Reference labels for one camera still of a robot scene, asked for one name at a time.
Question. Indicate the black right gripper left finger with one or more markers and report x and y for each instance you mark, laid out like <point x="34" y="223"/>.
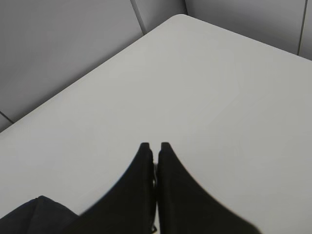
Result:
<point x="129" y="207"/>

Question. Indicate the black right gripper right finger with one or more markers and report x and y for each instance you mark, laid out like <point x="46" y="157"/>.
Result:
<point x="184" y="207"/>

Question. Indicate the dark blue lunch bag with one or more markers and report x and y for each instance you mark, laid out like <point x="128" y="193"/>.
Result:
<point x="40" y="215"/>

